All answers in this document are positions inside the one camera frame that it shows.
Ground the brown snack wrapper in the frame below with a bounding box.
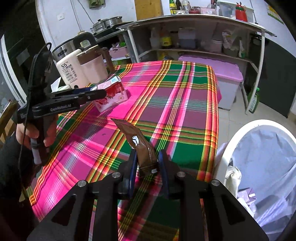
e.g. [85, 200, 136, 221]
[112, 118, 157, 175]

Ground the pink milk carton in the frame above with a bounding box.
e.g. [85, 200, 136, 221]
[90, 76, 128, 113]

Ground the white trash bin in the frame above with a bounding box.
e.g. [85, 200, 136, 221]
[213, 120, 295, 240]

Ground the metal kitchen shelf unit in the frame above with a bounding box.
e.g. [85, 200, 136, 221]
[116, 14, 277, 114]

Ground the left hand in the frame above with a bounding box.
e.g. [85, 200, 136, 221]
[16, 114, 58, 150]

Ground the white tissue box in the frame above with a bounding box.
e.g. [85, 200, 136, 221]
[51, 77, 71, 92]

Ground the white water warmer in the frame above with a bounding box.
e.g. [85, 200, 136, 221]
[56, 49, 90, 88]

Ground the pink brown jug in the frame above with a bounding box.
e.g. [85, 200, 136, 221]
[77, 45, 115, 84]

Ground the pink plaid tablecloth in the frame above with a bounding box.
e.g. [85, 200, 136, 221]
[29, 60, 219, 240]

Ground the steel electric kettle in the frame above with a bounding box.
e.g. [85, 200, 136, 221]
[52, 31, 97, 62]

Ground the steel steamer pot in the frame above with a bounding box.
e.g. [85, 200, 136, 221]
[90, 16, 122, 34]

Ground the wooden cutting board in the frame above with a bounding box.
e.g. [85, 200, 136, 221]
[134, 0, 163, 21]

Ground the white bin liner bag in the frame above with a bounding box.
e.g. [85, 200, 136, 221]
[223, 122, 295, 240]

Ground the purple lidded storage box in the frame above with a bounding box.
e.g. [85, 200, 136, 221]
[178, 55, 243, 110]

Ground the green detergent bottle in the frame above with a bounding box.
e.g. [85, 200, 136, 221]
[248, 87, 260, 113]

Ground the green sauce bottle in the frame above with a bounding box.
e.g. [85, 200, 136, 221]
[169, 0, 177, 15]

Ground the black cabinet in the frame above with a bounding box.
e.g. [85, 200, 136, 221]
[248, 34, 296, 119]

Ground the clear plastic container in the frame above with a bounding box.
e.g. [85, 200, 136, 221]
[217, 1, 255, 23]

